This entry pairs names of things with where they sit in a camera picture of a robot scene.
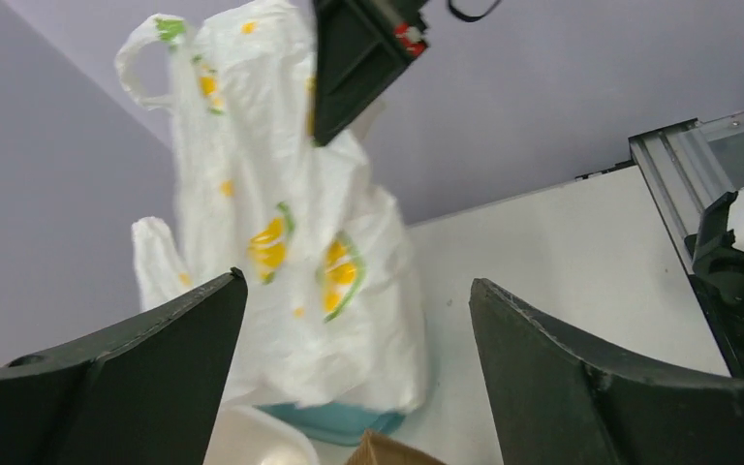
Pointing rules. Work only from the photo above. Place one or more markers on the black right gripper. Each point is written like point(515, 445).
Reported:
point(362, 48)

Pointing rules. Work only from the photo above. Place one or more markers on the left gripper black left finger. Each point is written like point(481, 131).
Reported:
point(143, 391)

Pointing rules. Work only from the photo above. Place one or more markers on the white plastic basket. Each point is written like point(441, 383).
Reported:
point(244, 435)

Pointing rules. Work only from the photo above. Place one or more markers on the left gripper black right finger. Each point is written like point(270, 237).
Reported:
point(561, 395)

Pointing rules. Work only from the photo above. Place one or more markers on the white plastic grocery bag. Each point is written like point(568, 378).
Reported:
point(333, 312)

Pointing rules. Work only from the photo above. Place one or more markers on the brown paper grocery bag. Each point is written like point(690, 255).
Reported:
point(379, 449)

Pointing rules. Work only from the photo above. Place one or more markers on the teal transparent plastic tub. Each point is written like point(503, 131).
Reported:
point(335, 423)

